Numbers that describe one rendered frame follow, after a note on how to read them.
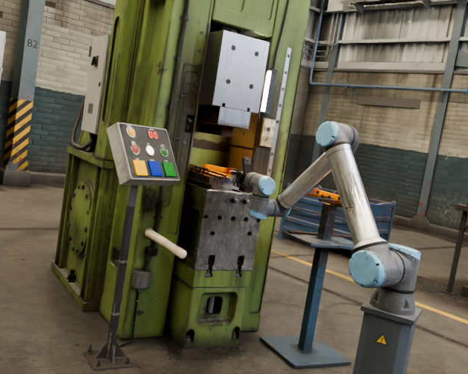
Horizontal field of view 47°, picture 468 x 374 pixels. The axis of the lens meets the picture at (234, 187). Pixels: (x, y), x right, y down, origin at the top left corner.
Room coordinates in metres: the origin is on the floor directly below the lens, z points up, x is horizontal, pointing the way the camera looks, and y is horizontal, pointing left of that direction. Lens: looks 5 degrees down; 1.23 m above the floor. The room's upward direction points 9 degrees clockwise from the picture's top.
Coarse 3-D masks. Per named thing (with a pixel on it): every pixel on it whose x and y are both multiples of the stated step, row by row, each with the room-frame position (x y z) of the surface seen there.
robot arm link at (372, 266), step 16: (320, 128) 2.39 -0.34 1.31; (336, 128) 2.33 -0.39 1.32; (352, 128) 2.43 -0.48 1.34; (320, 144) 2.38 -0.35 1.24; (336, 144) 2.33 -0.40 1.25; (352, 144) 2.42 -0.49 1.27; (336, 160) 2.31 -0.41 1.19; (352, 160) 2.31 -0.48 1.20; (336, 176) 2.30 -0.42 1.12; (352, 176) 2.27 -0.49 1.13; (352, 192) 2.24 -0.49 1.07; (352, 208) 2.22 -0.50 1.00; (368, 208) 2.22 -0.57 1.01; (352, 224) 2.20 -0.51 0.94; (368, 224) 2.18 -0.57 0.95; (368, 240) 2.14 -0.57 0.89; (384, 240) 2.15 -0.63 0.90; (352, 256) 2.14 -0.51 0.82; (368, 256) 2.08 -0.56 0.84; (384, 256) 2.11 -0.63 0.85; (352, 272) 2.13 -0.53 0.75; (368, 272) 2.08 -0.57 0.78; (384, 272) 2.06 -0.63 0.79; (400, 272) 2.14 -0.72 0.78
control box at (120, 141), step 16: (112, 128) 2.49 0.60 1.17; (144, 128) 2.62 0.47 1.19; (160, 128) 2.72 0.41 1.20; (112, 144) 2.48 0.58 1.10; (128, 144) 2.47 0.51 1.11; (144, 144) 2.57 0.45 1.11; (160, 144) 2.67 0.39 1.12; (128, 160) 2.43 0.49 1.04; (144, 160) 2.52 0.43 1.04; (160, 160) 2.62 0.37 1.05; (128, 176) 2.41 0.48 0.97; (144, 176) 2.48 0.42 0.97; (176, 176) 2.67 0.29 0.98
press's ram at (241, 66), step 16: (224, 32) 2.92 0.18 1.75; (208, 48) 3.04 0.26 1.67; (224, 48) 2.92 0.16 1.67; (240, 48) 2.97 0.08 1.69; (256, 48) 3.03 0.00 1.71; (208, 64) 3.01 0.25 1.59; (224, 64) 2.93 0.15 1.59; (240, 64) 2.98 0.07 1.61; (256, 64) 3.03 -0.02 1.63; (208, 80) 2.99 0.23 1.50; (224, 80) 2.94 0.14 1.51; (240, 80) 2.99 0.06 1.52; (256, 80) 3.04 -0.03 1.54; (208, 96) 2.96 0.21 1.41; (224, 96) 2.95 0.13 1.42; (240, 96) 3.00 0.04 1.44; (256, 96) 3.05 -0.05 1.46; (256, 112) 3.06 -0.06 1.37
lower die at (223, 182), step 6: (198, 168) 3.25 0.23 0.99; (192, 174) 3.11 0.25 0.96; (204, 174) 3.01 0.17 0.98; (210, 174) 3.02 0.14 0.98; (216, 174) 3.02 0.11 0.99; (222, 174) 3.01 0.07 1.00; (204, 180) 2.98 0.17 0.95; (210, 180) 2.94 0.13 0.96; (216, 180) 2.96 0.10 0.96; (222, 180) 2.98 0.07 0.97; (228, 180) 3.00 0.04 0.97; (234, 180) 3.02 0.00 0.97; (216, 186) 2.96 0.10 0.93; (222, 186) 2.98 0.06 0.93; (228, 186) 3.00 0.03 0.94; (234, 186) 3.02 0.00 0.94
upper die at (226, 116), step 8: (200, 112) 3.13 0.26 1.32; (208, 112) 3.05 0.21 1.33; (216, 112) 2.96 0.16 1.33; (224, 112) 2.95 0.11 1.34; (232, 112) 2.98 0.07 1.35; (240, 112) 3.00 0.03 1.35; (248, 112) 3.03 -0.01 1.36; (200, 120) 3.12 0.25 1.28; (208, 120) 3.03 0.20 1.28; (216, 120) 2.95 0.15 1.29; (224, 120) 2.96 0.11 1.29; (232, 120) 2.98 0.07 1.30; (240, 120) 3.01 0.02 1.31; (248, 120) 3.04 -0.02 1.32
